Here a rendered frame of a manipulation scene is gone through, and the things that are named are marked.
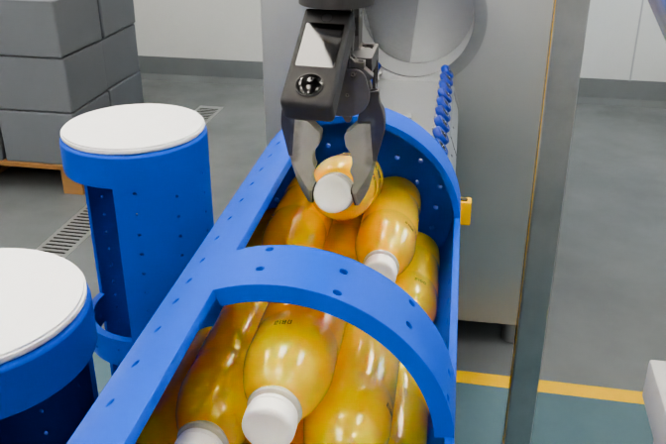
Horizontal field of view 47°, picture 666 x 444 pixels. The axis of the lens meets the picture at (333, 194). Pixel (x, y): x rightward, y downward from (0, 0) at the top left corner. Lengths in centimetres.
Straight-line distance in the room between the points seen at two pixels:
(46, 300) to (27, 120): 295
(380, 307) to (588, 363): 213
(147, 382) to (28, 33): 330
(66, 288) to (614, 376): 199
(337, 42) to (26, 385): 52
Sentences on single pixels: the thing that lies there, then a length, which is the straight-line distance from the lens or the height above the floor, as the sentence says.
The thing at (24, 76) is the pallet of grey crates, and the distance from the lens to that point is 386.
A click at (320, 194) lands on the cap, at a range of 78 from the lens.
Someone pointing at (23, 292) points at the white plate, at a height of 104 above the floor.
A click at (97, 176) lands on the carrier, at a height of 98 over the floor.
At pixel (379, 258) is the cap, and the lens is 85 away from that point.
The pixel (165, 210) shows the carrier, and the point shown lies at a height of 91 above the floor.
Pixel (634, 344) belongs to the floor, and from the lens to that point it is 285.
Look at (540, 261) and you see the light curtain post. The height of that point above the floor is 73.
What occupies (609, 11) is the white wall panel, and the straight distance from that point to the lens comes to 530.
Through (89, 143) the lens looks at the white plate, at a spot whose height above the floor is 104.
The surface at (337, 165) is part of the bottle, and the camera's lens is 81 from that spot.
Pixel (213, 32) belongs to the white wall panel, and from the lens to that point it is 561.
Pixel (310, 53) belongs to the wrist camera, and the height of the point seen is 137.
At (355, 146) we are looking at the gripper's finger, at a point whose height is 127.
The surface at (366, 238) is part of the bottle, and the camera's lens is 88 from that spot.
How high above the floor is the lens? 154
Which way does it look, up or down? 24 degrees down
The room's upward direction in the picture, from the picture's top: straight up
